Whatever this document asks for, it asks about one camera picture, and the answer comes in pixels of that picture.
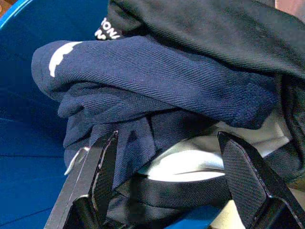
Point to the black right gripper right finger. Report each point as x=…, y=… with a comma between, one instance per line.
x=245, y=181

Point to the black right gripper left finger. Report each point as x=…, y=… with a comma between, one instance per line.
x=83, y=181

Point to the navy blue garment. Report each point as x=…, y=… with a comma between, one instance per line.
x=143, y=78

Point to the light grey garment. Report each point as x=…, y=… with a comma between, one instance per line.
x=186, y=162

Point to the blue plastic bucket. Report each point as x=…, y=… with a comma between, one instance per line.
x=23, y=119

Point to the black garment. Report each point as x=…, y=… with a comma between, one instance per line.
x=202, y=31

